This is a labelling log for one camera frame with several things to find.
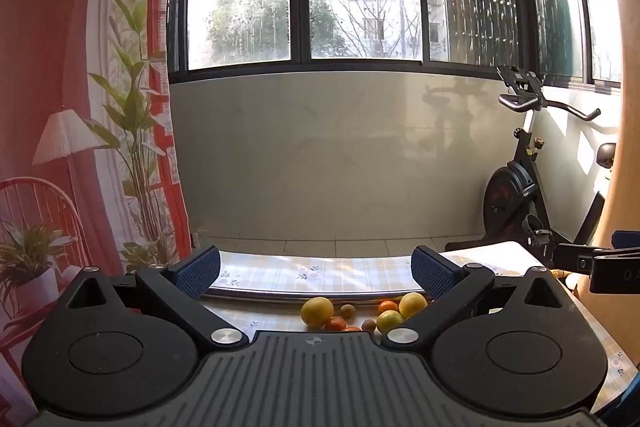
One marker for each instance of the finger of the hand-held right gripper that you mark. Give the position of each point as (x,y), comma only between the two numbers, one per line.
(627,239)
(575,259)

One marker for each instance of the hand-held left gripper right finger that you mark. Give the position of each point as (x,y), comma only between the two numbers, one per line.
(432,274)

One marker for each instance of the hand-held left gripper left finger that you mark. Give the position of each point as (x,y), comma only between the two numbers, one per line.
(200,274)

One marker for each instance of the yellow lemon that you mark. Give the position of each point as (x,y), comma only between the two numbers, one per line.
(413,305)

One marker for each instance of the yellow-green lemon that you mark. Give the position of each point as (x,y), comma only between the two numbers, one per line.
(389,322)

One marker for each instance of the brown kiwi fruit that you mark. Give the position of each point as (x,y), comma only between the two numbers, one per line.
(369,325)
(347,310)

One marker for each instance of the large yellow grapefruit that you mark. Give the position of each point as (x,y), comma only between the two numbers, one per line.
(317,311)

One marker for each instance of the wooden panel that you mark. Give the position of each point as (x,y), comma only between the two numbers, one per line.
(625,207)

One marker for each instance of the steel pole with gold end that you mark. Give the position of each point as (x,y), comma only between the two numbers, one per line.
(270,296)

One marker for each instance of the checked floral tablecloth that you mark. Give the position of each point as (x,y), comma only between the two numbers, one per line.
(280,274)

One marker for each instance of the black exercise bike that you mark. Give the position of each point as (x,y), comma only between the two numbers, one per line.
(510,197)

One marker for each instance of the printed wall hanging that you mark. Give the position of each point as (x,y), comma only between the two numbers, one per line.
(45,57)

